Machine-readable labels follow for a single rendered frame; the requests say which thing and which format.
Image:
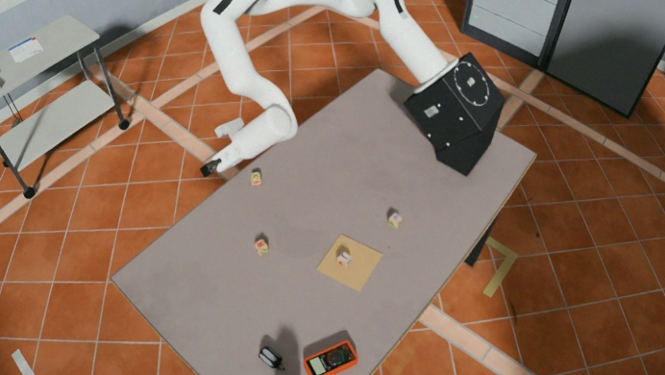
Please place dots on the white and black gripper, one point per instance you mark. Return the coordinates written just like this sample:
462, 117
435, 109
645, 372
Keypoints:
223, 160

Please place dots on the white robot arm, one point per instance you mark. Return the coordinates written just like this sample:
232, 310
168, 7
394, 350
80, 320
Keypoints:
218, 19

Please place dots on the tan square mat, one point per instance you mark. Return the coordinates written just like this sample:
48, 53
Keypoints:
355, 275

